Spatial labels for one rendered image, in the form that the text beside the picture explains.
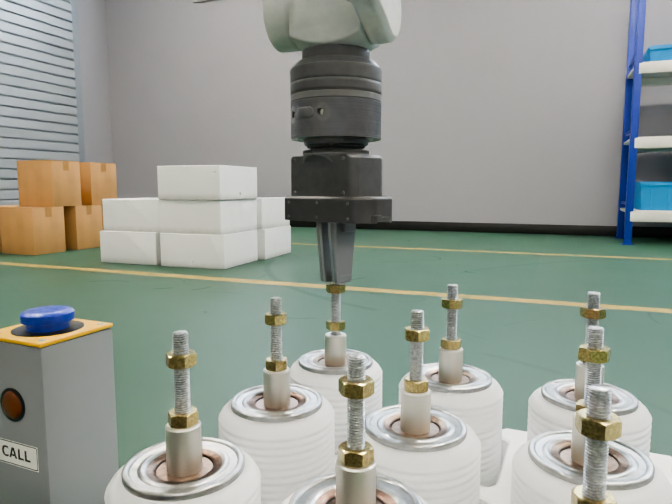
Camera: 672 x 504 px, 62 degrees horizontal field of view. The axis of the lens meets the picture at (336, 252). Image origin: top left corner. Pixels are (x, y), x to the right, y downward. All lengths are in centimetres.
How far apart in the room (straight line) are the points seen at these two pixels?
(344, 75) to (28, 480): 42
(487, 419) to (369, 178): 24
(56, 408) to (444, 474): 29
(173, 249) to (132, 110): 429
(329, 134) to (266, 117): 569
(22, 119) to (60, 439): 606
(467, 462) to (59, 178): 383
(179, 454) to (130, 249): 296
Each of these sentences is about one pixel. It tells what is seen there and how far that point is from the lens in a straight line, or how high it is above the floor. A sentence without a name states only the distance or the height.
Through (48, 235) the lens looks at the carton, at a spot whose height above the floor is 12.
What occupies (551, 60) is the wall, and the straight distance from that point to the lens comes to 551.
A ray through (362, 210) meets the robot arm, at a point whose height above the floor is 41.
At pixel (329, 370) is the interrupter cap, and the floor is 25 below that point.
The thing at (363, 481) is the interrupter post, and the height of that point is 27.
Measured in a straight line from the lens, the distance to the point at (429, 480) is 40.
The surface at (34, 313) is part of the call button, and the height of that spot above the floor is 33.
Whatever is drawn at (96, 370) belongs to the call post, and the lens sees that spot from 51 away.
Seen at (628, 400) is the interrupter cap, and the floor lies 25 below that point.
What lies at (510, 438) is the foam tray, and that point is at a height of 18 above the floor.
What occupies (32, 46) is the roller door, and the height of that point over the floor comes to 183.
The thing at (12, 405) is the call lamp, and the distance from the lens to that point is 51.
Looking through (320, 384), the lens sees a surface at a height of 24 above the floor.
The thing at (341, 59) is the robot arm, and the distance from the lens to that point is 52.
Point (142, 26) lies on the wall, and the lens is 730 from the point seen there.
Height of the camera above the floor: 43
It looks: 7 degrees down
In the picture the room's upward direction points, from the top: straight up
